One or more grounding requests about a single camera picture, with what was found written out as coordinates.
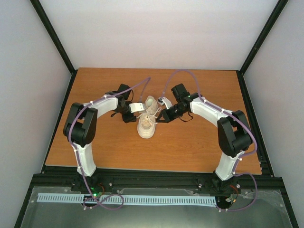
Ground white shoelace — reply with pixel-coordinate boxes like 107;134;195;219
137;107;161;124

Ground white sneaker shoe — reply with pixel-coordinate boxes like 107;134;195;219
137;95;160;139

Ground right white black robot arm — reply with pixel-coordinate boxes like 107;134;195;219
156;84;256;192

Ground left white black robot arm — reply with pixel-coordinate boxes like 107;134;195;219
63;84;136;191

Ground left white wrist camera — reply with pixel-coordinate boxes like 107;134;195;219
129;103;145;113

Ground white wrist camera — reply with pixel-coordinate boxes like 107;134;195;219
129;103;145;113
157;96;172;110

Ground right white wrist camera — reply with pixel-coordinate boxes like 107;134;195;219
157;96;172;110

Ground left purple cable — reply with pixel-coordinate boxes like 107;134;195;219
67;76;152;211

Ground purple cable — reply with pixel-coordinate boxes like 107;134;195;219
67;76;152;211
161;70;258;212

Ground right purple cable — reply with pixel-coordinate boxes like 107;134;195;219
161;70;258;212

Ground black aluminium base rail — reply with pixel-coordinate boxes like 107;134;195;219
30;166;286;195

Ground light blue slotted cable duct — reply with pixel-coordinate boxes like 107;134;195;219
37;193;216;207

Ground left black frame post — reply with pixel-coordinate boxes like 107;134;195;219
30;0;76;75

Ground black frame post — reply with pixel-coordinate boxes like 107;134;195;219
239;0;288;76
30;0;76;75

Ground right black frame post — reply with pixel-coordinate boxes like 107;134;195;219
239;0;288;76

